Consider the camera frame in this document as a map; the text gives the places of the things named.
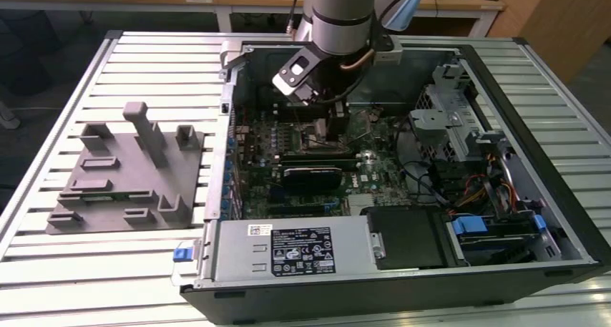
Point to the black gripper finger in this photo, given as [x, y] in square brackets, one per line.
[320, 128]
[337, 126]

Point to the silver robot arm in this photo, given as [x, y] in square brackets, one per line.
[339, 19]

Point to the CPU socket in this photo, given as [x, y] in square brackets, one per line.
[305, 134]

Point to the black RAM stick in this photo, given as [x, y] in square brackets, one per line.
[317, 164]
[315, 157]

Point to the green motherboard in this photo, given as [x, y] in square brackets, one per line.
[384, 155]

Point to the black expansion card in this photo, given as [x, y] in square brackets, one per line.
[309, 178]

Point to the silver heat sink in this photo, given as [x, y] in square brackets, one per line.
[363, 203]

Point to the silver drive cage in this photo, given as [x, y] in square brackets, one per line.
[443, 101]

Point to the black plastic shroud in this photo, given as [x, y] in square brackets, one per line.
[409, 237]

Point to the hard disk in blue carrier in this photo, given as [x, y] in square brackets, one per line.
[469, 226]

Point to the silver power supply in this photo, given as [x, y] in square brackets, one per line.
[239, 255]

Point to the grey parts rack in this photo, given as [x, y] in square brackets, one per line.
[143, 184]

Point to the blue case latch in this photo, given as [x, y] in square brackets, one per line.
[183, 254]

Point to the green RAM stick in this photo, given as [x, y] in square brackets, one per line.
[118, 196]

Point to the black PC case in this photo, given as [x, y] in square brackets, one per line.
[381, 298]

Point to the wooden cabinet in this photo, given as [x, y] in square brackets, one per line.
[563, 26]

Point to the white stand foot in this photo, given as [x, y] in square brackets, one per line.
[9, 119]

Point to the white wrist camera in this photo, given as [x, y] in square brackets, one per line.
[291, 87]

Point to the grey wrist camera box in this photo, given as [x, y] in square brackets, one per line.
[387, 49]

